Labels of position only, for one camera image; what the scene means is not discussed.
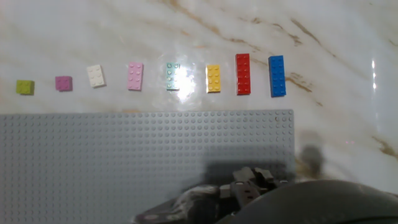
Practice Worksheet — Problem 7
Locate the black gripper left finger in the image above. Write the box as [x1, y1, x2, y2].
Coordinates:
[231, 166, 261, 207]

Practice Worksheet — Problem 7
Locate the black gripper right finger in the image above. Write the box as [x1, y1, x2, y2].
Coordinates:
[254, 167, 276, 189]

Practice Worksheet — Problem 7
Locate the blue long Lego brick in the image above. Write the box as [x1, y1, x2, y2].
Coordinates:
[268, 55, 287, 98]

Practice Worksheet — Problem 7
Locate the red long Lego brick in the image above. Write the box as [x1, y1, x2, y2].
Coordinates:
[234, 53, 252, 96]

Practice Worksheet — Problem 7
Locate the yellow Lego brick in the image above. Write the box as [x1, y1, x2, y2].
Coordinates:
[205, 63, 222, 94]

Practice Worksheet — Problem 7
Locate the green Lego brick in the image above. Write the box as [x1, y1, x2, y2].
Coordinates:
[165, 62, 181, 91]

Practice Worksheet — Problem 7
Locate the grey Lego baseplate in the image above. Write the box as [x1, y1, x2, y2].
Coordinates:
[0, 109, 295, 224]

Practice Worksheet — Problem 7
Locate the pink Lego brick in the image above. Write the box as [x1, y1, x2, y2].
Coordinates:
[126, 61, 144, 91]

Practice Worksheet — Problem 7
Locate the white Lego brick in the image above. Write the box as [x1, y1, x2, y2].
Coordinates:
[86, 63, 107, 88]

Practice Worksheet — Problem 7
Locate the magenta small Lego brick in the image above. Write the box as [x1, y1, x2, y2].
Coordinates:
[55, 75, 73, 92]

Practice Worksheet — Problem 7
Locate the lime small Lego brick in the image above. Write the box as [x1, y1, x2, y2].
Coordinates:
[16, 79, 35, 96]

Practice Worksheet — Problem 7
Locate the marble pattern board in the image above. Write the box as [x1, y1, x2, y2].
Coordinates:
[0, 0, 398, 195]

